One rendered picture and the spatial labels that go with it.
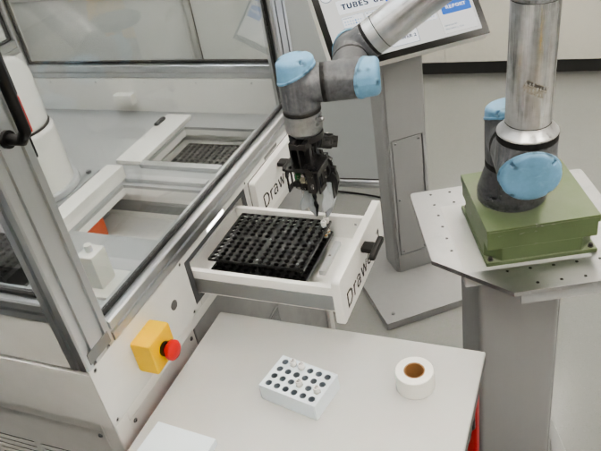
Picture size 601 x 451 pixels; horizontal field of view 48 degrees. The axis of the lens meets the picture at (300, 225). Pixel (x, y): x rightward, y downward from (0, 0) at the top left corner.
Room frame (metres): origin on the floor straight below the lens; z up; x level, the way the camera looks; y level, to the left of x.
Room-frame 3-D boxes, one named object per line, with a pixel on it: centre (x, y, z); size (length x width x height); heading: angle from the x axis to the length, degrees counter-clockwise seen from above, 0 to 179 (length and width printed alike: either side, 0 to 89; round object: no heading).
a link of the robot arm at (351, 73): (1.21, -0.15, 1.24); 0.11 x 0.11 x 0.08; 80
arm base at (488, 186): (1.27, -0.49, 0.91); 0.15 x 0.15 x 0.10
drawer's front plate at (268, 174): (1.54, 0.03, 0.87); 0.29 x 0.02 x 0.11; 153
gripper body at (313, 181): (1.20, -0.04, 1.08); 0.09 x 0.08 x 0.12; 153
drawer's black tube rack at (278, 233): (1.21, 0.07, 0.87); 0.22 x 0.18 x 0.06; 63
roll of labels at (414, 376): (0.85, -0.16, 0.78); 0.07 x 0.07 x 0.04
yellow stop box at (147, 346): (0.96, 0.31, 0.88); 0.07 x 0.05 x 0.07; 153
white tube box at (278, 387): (0.88, 0.06, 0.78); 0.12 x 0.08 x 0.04; 52
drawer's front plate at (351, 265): (1.11, -0.11, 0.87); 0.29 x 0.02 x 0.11; 153
